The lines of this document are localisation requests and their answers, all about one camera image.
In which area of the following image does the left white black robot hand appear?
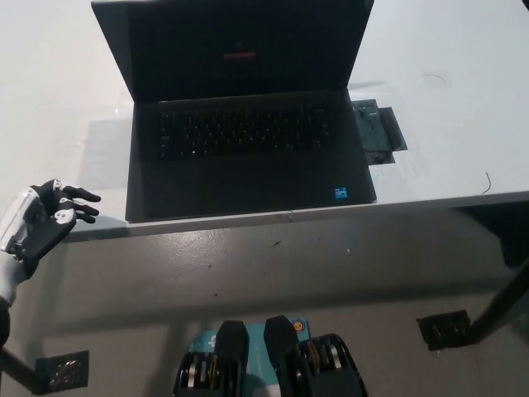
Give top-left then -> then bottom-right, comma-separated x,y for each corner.
0,179 -> 102,282

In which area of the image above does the black laptop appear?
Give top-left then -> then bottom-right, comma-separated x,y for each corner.
91,0 -> 378,224

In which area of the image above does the black tape patch on desk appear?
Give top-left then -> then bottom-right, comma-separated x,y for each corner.
350,98 -> 409,166

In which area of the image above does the black floor tape patch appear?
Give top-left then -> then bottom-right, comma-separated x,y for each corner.
34,349 -> 90,392
416,309 -> 480,352

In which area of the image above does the black table leg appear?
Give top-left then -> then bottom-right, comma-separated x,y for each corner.
0,346 -> 45,394
466,258 -> 529,344

